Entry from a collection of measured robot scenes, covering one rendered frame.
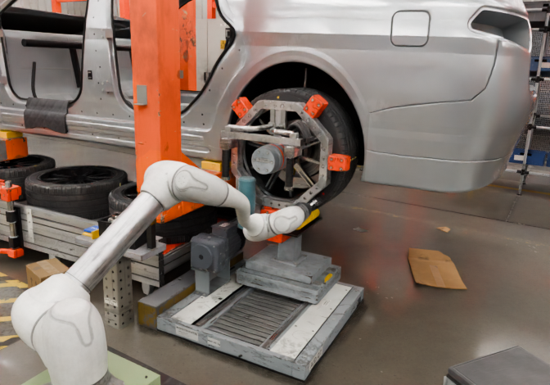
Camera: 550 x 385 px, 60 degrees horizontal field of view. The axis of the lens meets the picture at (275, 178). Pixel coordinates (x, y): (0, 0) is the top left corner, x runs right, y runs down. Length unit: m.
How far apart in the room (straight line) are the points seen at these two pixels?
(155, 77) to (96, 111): 1.17
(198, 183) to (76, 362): 0.64
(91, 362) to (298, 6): 1.81
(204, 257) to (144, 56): 1.03
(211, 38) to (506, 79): 5.65
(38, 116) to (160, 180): 2.16
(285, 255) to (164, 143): 0.92
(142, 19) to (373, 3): 1.05
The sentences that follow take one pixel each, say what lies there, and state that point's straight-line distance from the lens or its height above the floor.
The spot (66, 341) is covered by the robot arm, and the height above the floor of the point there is 0.57.
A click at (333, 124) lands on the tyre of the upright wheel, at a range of 2.32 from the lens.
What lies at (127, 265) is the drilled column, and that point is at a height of 0.32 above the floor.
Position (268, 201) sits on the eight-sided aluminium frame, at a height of 0.61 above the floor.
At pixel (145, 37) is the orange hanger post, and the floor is 1.40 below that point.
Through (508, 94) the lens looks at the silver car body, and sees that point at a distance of 2.32.
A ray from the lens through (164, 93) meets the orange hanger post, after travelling 2.29.
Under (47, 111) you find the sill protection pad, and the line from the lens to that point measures 3.73.
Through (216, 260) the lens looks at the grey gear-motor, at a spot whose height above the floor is 0.31.
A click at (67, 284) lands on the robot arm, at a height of 0.62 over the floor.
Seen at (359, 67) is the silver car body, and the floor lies 1.29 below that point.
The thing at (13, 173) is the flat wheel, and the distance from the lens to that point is 3.86.
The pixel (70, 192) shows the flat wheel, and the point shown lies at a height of 0.47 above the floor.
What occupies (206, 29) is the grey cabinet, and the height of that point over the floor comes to 1.75.
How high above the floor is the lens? 1.31
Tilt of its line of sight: 14 degrees down
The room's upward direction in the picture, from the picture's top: 2 degrees clockwise
